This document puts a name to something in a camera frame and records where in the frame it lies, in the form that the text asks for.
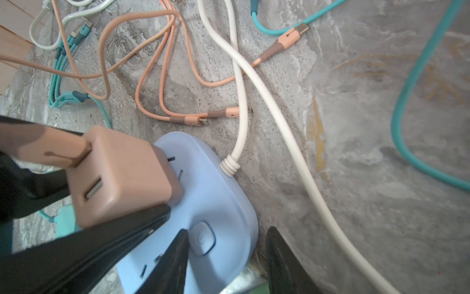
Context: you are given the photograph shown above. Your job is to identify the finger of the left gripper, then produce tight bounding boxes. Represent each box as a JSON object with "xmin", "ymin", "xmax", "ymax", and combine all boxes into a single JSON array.
[{"xmin": 137, "ymin": 229, "xmax": 190, "ymax": 294}]

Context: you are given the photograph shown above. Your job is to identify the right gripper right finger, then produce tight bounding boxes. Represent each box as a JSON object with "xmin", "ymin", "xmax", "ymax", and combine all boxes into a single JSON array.
[{"xmin": 266, "ymin": 227, "xmax": 322, "ymax": 294}]

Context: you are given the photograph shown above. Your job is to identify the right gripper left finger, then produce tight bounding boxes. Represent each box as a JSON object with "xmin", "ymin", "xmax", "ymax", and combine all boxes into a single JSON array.
[{"xmin": 0, "ymin": 115, "xmax": 172, "ymax": 294}]

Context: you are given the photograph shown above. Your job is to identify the teal plug from blue strip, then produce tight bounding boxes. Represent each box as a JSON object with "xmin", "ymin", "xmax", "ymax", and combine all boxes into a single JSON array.
[{"xmin": 37, "ymin": 205, "xmax": 81, "ymax": 238}]

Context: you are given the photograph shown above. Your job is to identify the blue power strip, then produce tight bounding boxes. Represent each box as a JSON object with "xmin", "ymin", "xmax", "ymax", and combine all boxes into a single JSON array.
[{"xmin": 116, "ymin": 132, "xmax": 258, "ymax": 294}]

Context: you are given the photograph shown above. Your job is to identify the pink charger plug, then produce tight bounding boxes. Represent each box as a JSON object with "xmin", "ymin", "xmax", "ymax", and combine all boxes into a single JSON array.
[{"xmin": 0, "ymin": 122, "xmax": 184, "ymax": 229}]

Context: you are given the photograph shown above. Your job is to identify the white power cord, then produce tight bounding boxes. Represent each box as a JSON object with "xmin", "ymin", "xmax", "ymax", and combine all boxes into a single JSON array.
[{"xmin": 28, "ymin": 0, "xmax": 401, "ymax": 294}]

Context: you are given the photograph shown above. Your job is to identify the orange usb cable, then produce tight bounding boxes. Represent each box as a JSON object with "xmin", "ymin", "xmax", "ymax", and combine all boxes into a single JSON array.
[{"xmin": 0, "ymin": 0, "xmax": 311, "ymax": 127}]

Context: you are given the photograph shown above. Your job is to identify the teal usb cable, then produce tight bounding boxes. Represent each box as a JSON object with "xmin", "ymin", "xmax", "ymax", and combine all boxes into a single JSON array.
[{"xmin": 47, "ymin": 0, "xmax": 470, "ymax": 194}]

